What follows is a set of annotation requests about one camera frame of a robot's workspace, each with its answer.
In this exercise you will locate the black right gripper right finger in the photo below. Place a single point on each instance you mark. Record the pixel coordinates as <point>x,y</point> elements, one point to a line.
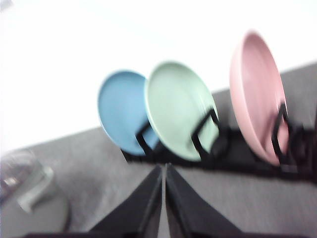
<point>190,216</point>

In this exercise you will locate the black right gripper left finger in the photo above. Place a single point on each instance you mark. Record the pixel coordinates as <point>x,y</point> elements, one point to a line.
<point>135,215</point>

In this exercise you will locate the green plate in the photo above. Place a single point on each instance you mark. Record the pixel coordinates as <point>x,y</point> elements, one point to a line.
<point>177,99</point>

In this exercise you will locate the glass pot lid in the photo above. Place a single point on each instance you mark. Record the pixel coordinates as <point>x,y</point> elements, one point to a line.
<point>20,173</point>

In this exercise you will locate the black plate rack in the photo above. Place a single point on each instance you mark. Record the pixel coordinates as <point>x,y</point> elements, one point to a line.
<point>228,151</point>

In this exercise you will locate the green electric steamer pot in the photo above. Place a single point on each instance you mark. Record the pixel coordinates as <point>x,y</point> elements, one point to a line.
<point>36,208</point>

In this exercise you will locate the blue plate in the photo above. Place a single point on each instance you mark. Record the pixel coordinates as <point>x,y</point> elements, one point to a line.
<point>123,111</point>

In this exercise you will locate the pink plate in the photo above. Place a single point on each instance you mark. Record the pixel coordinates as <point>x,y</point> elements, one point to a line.
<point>258,94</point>

